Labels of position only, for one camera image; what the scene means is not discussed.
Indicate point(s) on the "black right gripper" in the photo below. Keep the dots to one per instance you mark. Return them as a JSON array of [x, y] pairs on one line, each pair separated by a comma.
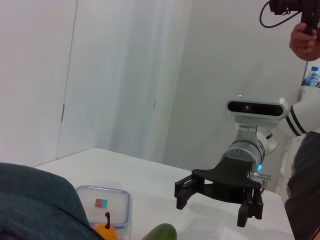
[[225, 180]]

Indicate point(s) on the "green cucumber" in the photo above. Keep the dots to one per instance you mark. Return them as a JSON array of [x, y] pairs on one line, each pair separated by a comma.
[[162, 233]]

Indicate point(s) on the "clear plastic food container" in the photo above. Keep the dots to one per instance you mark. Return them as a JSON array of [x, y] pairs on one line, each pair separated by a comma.
[[110, 197]]

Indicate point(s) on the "orange yellow pear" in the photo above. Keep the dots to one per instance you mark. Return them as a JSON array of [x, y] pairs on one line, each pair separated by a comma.
[[105, 232]]

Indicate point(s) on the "dark teal insulated lunch bag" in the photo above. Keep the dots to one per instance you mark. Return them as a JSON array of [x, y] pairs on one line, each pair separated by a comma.
[[37, 200]]

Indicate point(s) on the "black handheld device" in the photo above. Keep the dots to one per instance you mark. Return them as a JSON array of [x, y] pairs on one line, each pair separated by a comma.
[[308, 15]]

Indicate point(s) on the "white striped sleeve forearm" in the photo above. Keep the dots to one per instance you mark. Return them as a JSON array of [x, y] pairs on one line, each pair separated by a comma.
[[302, 112]]

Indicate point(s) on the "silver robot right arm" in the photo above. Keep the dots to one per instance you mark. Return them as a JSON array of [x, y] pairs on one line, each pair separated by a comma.
[[247, 150]]

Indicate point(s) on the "person's bare hand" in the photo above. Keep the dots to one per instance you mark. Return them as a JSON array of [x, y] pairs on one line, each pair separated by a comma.
[[303, 45]]

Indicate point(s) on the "grey trousers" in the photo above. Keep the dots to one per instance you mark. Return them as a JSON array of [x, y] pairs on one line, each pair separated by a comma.
[[305, 187]]

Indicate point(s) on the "small grey door hinge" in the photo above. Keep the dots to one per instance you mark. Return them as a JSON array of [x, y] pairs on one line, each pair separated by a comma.
[[62, 112], [155, 105]]

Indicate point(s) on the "blue water bottle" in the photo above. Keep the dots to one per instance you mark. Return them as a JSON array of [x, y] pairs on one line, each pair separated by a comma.
[[313, 77]]

